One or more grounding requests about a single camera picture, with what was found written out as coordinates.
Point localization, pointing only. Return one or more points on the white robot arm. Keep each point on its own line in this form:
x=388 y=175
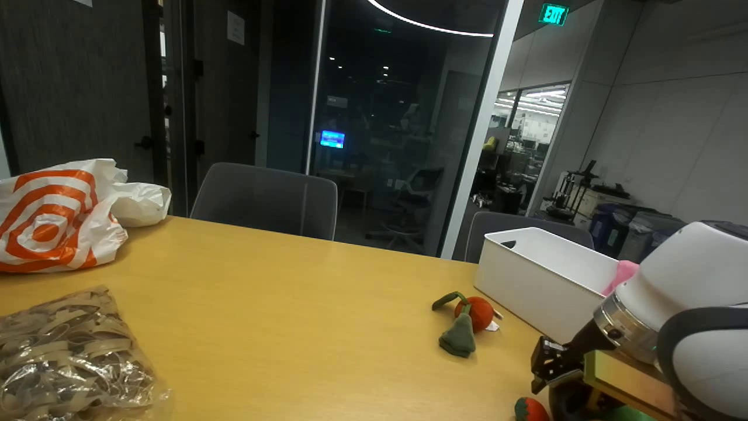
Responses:
x=686 y=313

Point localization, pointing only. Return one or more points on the clear bag of snacks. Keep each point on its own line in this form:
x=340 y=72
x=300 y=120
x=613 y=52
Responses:
x=74 y=359

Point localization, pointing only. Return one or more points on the orange white plastic bag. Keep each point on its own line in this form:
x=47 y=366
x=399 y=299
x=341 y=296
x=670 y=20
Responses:
x=73 y=217

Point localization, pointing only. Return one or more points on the blue lit screen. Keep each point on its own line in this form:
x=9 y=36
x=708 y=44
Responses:
x=331 y=140

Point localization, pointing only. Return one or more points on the green exit sign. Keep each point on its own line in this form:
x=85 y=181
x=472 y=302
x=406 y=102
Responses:
x=551 y=16

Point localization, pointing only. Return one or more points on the red tomato plush toy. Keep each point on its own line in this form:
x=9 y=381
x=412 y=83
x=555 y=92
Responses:
x=469 y=317

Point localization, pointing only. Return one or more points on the pink cloth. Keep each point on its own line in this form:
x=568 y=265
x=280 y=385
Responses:
x=625 y=269

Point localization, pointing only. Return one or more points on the white plastic bin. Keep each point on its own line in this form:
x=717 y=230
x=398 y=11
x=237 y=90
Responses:
x=544 y=279

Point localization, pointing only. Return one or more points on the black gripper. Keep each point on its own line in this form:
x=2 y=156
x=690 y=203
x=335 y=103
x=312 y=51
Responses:
x=551 y=359

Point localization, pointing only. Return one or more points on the grey chair left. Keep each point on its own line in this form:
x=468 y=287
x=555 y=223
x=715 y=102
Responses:
x=267 y=200

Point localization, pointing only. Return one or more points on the black bowl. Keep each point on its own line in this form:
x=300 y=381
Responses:
x=570 y=399

